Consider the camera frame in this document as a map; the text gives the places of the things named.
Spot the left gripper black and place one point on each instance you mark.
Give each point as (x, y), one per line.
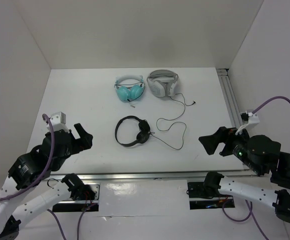
(85, 142)

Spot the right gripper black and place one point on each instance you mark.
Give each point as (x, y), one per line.
(209, 141)

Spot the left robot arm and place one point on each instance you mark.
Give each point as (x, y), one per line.
(30, 169)

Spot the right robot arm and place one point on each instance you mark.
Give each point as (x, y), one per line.
(261, 155)

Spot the teal headphones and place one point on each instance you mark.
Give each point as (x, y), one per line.
(132, 91)

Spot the grey white headphones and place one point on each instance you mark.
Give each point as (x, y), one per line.
(163, 83)

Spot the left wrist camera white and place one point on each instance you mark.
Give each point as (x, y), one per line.
(56, 122)

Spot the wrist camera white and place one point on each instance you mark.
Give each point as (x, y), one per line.
(56, 122)
(249, 121)

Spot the aluminium rail front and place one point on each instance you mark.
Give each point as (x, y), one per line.
(155, 175)

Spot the aluminium rail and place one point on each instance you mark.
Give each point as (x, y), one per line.
(229, 97)
(155, 175)

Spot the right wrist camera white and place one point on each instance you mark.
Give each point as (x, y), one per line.
(249, 121)

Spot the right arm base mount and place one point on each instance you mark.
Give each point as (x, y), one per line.
(201, 198)

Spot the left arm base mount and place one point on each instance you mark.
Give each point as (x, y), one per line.
(89, 196)

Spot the aluminium rail right side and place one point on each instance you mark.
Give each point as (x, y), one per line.
(229, 97)

